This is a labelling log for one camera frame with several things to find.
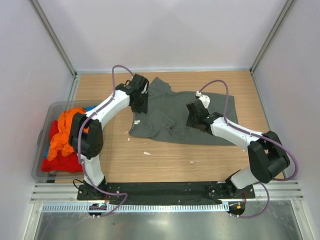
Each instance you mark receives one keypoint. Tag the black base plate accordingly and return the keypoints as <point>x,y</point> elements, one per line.
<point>177,193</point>

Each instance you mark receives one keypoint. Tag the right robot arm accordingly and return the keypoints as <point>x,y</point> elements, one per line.
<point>266,155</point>

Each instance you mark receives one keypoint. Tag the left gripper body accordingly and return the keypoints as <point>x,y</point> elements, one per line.
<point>141,106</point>

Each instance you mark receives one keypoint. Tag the blue t shirt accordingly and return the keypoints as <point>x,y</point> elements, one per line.
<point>91,108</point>

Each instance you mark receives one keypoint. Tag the left aluminium frame post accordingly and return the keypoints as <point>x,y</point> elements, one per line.
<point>52,35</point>

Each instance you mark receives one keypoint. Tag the right aluminium frame post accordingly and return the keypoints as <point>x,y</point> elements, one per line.
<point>280,19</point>

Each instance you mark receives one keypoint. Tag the grey t shirt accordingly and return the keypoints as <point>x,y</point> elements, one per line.
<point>166,118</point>

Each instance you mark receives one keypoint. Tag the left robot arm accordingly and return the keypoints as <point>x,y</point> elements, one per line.
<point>86,133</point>

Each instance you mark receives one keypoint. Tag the slotted cable duct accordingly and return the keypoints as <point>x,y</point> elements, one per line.
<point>90,207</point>

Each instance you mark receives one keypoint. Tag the aluminium rail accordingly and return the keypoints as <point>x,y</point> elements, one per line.
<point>66,192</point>

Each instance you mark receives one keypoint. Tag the red t shirt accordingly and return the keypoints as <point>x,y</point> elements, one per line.
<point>59,163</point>

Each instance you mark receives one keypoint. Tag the orange t shirt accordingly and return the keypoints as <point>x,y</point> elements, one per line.
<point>60,140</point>

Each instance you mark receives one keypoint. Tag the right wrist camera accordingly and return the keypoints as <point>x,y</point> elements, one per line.
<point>202,100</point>

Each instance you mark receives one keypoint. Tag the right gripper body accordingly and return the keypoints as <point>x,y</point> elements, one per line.
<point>192,122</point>

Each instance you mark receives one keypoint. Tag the aluminium frame post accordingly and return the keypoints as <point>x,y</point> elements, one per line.
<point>280,19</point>
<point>52,35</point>

